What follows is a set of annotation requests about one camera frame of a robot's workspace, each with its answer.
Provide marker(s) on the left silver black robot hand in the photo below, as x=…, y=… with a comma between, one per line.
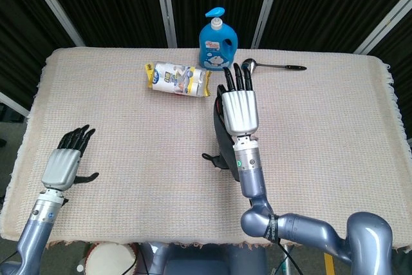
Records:
x=61, y=168

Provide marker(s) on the blue detergent pump bottle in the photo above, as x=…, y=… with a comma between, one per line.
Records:
x=217, y=53

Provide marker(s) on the white metal frame post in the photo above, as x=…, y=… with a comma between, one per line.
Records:
x=265, y=11
x=383, y=25
x=165, y=7
x=54, y=4
x=13, y=104

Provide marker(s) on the red and black cloth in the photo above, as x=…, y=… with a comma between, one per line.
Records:
x=225, y=146

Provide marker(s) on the right blue grey robot arm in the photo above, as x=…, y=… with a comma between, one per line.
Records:
x=254, y=185

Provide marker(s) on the beige woven tablecloth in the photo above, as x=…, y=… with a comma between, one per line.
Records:
x=145, y=159

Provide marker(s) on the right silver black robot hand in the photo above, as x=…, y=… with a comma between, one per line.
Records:
x=241, y=110

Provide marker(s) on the grey metal table leg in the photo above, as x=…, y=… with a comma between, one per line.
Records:
x=287, y=267

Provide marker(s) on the blue grey robot torso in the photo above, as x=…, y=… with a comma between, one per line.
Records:
x=209, y=260

